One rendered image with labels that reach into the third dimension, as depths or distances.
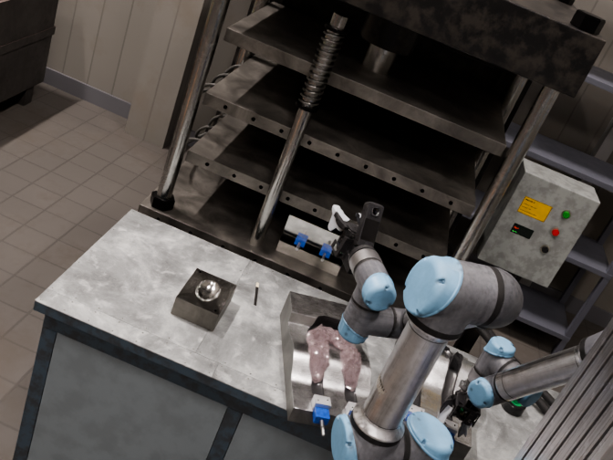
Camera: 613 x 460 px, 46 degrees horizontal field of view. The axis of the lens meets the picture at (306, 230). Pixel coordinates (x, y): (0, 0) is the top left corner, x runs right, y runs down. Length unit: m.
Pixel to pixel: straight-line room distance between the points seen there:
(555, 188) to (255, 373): 1.30
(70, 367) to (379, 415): 1.26
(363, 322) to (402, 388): 0.27
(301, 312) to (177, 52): 2.95
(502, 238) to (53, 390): 1.71
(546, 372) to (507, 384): 0.12
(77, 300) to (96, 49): 3.43
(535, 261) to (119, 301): 1.57
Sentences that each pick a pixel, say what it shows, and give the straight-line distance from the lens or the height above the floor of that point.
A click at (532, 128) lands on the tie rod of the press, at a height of 1.66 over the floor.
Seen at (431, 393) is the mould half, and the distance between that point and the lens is 2.41.
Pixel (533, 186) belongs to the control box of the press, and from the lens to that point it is 2.81.
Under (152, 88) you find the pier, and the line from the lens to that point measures 5.17.
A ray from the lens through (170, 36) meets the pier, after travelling 5.04.
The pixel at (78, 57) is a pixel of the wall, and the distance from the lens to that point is 5.65.
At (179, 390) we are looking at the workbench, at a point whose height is 0.65.
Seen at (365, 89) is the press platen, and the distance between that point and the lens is 2.68.
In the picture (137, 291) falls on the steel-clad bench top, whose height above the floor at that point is 0.80.
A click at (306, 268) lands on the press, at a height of 0.78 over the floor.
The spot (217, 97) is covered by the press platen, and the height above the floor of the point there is 1.29.
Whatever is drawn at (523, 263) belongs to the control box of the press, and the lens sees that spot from 2.94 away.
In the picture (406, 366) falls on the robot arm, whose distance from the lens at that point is 1.43.
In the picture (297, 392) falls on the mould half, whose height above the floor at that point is 0.86.
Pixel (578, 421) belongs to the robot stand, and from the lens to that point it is 1.31.
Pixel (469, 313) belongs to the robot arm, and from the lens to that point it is 1.36.
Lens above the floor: 2.25
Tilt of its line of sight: 28 degrees down
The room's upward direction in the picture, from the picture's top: 22 degrees clockwise
